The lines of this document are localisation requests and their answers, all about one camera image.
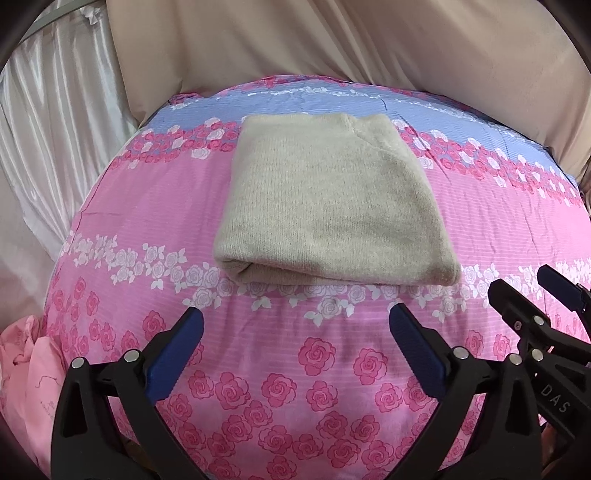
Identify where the beige headboard cover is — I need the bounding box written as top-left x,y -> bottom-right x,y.
107,1 -> 590,180

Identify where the pink crumpled cloth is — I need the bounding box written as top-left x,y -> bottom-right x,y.
1,316 -> 65,473

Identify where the white satin curtain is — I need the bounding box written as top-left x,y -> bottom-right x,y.
1,1 -> 137,325

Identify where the cream knitted sweater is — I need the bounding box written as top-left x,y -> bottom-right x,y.
213,113 -> 460,286

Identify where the pink floral bed sheet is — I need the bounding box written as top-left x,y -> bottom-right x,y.
45,76 -> 590,479

